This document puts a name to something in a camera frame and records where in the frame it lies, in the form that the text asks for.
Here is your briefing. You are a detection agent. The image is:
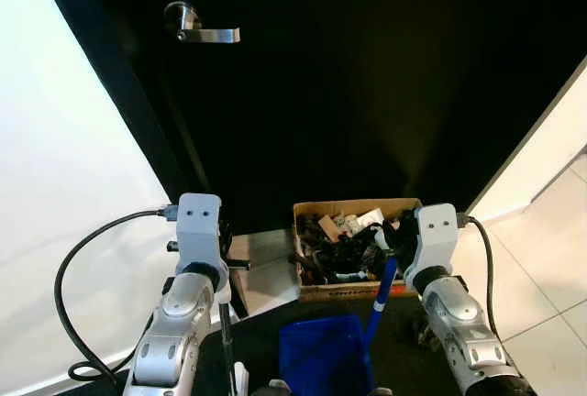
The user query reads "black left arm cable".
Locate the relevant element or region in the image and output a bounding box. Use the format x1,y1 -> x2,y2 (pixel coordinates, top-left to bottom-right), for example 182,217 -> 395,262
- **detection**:
53,207 -> 180,384

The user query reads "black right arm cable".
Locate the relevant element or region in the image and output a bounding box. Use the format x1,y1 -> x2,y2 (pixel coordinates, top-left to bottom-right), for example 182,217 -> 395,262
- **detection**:
457,215 -> 502,344

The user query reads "dark broom stick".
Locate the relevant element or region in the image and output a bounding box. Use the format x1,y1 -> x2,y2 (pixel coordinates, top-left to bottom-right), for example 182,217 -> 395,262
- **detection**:
218,302 -> 238,392

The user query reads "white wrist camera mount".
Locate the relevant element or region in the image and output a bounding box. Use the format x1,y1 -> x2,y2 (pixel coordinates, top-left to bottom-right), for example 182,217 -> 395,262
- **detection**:
404,202 -> 460,278
174,192 -> 227,273

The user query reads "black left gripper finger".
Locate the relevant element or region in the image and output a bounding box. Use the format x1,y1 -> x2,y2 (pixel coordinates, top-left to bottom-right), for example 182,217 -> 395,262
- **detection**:
226,231 -> 251,317

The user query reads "black floor mat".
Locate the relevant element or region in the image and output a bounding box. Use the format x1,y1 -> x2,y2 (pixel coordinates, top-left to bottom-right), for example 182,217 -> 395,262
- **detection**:
197,297 -> 441,396

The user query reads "black door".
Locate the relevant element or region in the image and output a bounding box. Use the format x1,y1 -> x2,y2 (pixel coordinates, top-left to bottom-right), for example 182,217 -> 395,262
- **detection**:
32,0 -> 587,235

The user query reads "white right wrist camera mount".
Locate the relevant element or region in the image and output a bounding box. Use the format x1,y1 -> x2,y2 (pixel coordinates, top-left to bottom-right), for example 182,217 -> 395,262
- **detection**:
404,202 -> 460,278

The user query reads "cardboard box of clutter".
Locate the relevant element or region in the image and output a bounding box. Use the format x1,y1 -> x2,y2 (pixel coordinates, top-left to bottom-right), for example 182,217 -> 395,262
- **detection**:
292,198 -> 425,303

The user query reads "blue dustpan with handle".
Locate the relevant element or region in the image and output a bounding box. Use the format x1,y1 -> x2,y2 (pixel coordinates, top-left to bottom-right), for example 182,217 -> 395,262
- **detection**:
278,257 -> 402,396

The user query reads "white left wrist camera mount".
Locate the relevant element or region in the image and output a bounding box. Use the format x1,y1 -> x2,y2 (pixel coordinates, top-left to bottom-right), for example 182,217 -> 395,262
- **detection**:
174,192 -> 227,273

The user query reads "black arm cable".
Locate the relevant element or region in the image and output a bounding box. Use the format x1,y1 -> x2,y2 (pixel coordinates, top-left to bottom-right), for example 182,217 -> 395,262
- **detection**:
53,207 -> 180,384
457,215 -> 502,344

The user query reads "silver lever door handle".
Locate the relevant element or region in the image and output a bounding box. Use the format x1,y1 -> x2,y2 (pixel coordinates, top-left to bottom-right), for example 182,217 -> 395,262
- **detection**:
163,1 -> 241,45

